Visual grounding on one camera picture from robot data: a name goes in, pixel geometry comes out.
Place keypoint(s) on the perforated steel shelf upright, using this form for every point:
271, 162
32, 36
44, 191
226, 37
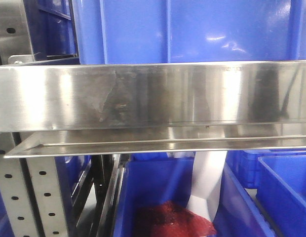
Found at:
36, 193

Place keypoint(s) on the blue bin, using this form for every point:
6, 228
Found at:
279, 176
153, 182

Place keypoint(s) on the large blue upper crate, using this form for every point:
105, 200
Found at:
173, 31

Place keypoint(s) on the red mesh bag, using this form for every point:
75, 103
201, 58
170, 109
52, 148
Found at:
171, 220

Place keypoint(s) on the blue right lower bin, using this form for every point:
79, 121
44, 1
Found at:
279, 176

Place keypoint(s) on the stainless steel shelf rail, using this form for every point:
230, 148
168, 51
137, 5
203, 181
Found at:
134, 108

